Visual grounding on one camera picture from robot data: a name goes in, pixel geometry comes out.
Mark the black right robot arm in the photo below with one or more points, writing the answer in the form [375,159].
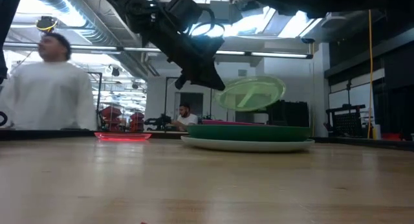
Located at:
[323,0]

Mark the light green translucent plate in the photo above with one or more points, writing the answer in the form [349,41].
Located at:
[258,91]

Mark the red bin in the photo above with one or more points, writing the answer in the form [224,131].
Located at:
[392,136]

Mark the red translucent plastic plate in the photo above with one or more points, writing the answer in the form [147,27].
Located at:
[123,136]

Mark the white plastic plate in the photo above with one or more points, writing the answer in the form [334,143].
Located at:
[249,147]

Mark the red machine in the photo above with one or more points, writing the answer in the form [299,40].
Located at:
[111,117]
[137,120]

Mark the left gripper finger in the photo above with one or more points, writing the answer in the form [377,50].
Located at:
[210,81]
[180,81]

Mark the standing person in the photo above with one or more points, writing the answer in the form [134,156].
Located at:
[48,94]

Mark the long ceiling light fixture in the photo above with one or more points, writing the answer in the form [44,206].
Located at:
[278,54]

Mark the dark green plastic plate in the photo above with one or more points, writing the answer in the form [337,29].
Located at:
[249,133]

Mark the grey ceiling box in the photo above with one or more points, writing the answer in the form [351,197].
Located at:
[223,12]

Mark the seated person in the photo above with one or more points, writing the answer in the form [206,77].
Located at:
[187,118]

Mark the background black robot arm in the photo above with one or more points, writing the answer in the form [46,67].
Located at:
[158,121]

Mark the pink plastic plate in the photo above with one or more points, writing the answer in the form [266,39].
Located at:
[226,122]

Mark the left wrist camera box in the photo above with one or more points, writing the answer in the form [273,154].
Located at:
[184,7]

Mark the black cabinet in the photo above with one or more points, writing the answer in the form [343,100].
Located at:
[291,114]

